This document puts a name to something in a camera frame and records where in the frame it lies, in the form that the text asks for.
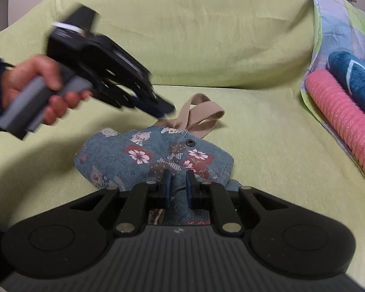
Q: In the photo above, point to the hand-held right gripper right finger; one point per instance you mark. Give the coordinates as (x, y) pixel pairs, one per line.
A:
(189, 188)

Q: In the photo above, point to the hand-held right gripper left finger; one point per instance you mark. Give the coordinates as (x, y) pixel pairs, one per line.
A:
(167, 188)

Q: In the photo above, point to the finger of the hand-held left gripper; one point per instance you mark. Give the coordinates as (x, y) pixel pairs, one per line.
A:
(158, 106)

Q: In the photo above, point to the blue printed fabric shopping bag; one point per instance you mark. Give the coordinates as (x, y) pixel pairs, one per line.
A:
(133, 155)

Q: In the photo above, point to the person's left hand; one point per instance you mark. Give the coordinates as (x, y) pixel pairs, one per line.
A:
(27, 73)

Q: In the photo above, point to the green covered sofa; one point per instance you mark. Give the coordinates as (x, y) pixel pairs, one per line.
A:
(200, 36)

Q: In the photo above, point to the pink ribbed blanket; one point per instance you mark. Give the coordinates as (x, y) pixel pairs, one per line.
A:
(340, 109)

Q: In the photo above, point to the pastel patchwork quilt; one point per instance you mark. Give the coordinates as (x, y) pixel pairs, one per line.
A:
(334, 21)

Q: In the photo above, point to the blue patterned plush blanket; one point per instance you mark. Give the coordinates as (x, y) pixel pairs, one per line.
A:
(359, 79)

